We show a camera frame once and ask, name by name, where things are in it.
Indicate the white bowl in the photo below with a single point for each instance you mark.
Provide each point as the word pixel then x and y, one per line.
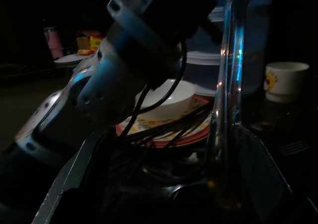
pixel 171 99

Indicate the yellow red snack box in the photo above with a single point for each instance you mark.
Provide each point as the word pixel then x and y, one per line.
pixel 95 44

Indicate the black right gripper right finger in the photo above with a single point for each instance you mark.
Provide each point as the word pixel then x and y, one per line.
pixel 258 179

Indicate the floral pink rimmed plate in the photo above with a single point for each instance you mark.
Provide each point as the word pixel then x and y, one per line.
pixel 154 127

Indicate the plain white plate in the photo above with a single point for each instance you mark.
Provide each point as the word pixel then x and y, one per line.
pixel 68 60

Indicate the white printed cup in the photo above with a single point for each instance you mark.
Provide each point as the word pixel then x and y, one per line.
pixel 285 82

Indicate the pink tumbler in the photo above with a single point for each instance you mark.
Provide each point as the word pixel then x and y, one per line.
pixel 55 42

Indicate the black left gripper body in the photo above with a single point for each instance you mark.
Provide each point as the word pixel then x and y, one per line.
pixel 183 10

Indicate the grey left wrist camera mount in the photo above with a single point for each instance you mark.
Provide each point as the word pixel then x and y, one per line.
pixel 124 13

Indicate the black chopstick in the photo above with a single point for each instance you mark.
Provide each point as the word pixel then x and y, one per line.
pixel 174 127
pixel 191 113
pixel 179 135

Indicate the dark metal fork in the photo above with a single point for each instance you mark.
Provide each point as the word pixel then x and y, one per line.
pixel 295 147

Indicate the brown cardboard box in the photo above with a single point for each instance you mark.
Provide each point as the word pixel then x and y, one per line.
pixel 83 41

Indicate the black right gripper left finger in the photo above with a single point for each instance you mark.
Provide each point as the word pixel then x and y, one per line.
pixel 79 167

